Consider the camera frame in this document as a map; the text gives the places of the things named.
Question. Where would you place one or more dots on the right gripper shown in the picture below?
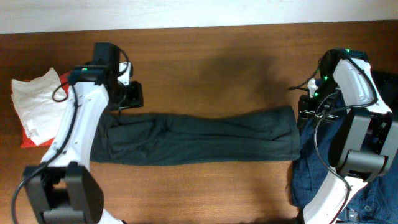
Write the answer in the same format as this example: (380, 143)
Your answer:
(308, 111)

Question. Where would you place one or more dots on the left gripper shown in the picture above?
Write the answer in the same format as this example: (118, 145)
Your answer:
(133, 95)

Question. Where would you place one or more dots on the black t-shirt white lettering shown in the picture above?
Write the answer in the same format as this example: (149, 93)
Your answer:
(173, 139)

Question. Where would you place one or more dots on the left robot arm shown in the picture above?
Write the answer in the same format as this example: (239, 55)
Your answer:
(61, 189)

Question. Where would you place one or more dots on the folded white shirt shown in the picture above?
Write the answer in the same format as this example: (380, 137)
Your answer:
(39, 114)

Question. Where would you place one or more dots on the navy blue shorts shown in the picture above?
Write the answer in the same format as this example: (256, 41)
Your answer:
(373, 161)

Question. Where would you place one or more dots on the folded red shirt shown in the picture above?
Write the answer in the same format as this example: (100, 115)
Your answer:
(26, 141)

